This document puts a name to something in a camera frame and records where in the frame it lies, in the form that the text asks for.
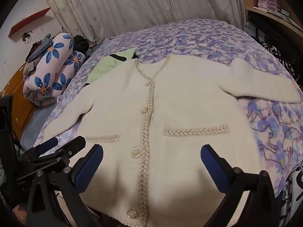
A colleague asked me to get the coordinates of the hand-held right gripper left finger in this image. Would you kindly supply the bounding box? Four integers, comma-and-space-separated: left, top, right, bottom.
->
26, 144, 105, 227

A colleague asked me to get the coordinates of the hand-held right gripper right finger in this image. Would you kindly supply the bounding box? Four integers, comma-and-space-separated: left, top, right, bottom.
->
200, 144, 280, 227

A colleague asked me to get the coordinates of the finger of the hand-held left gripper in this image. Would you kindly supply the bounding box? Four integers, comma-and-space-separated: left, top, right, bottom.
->
16, 136, 86, 183
16, 137, 59, 168

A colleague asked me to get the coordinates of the white knit cardigan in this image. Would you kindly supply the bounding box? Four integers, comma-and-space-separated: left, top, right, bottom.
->
40, 55, 301, 220

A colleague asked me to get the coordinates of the pile of grey clothes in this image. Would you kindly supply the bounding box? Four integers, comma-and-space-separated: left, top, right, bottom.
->
24, 33, 56, 76

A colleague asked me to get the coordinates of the grey blue bed sheet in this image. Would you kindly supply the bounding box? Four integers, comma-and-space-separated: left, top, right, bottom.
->
20, 104, 59, 152

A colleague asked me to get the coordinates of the rolled blue flower quilt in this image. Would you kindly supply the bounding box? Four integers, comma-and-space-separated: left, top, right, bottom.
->
23, 33, 86, 106

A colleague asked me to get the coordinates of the black white printed fabric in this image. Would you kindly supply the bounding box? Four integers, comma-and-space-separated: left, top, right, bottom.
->
276, 163, 303, 227

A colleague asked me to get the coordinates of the light green garment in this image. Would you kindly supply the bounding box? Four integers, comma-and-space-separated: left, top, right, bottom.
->
87, 48, 138, 86

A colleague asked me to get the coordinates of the black clothing heap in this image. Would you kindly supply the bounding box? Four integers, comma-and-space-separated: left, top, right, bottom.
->
72, 35, 90, 52

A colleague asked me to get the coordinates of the purple cat print blanket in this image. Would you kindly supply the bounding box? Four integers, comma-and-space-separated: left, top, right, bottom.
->
33, 19, 303, 194

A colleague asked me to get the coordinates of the black white patterned cloth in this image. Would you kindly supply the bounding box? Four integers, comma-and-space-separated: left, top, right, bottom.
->
259, 40, 303, 88

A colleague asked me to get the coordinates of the pale patterned curtain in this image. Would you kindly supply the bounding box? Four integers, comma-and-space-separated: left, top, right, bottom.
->
41, 0, 245, 46

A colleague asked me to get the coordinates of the wooden bookshelf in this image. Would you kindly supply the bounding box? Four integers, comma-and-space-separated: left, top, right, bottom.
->
239, 0, 303, 38

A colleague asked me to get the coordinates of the pink drawer organizer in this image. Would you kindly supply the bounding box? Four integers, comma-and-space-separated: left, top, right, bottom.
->
253, 0, 282, 12

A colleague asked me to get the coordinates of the wooden bed frame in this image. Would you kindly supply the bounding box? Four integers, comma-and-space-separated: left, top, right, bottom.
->
0, 61, 39, 138

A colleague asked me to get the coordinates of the face wall sticker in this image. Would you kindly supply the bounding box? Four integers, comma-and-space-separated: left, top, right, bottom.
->
21, 31, 32, 44

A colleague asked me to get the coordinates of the red wall shelf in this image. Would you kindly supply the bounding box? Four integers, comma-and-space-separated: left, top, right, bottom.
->
8, 7, 51, 38

